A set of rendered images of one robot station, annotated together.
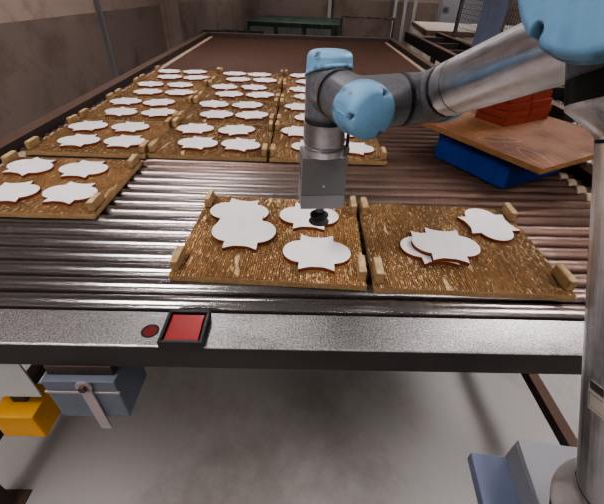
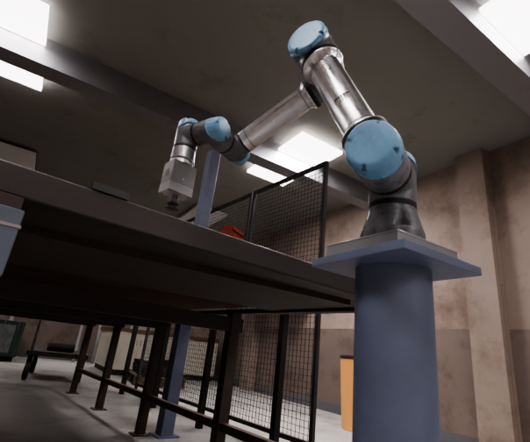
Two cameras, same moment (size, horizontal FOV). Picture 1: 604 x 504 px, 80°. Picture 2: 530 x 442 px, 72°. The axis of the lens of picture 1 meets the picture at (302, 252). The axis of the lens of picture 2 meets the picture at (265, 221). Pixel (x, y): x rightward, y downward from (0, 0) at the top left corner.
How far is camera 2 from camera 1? 0.95 m
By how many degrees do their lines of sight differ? 67
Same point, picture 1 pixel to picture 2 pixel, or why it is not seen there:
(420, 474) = not seen: outside the picture
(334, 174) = (189, 174)
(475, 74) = (260, 121)
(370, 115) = (224, 126)
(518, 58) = (275, 110)
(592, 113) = (310, 59)
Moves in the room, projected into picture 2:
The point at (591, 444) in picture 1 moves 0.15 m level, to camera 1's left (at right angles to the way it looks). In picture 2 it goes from (341, 111) to (296, 79)
